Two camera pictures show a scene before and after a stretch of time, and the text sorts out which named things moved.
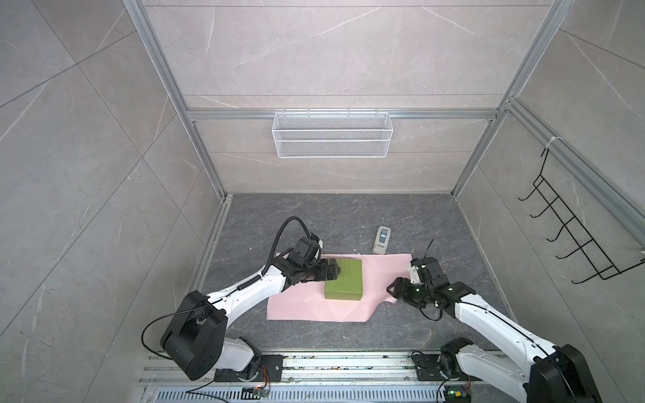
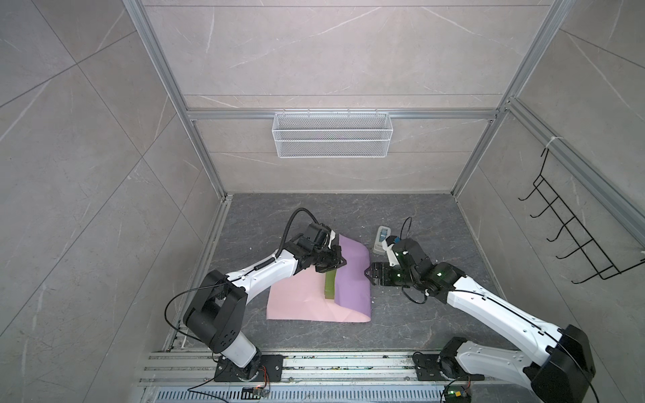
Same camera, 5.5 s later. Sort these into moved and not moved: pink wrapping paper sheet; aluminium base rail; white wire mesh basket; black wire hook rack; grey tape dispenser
Moved: pink wrapping paper sheet
Not moved: black wire hook rack; aluminium base rail; white wire mesh basket; grey tape dispenser
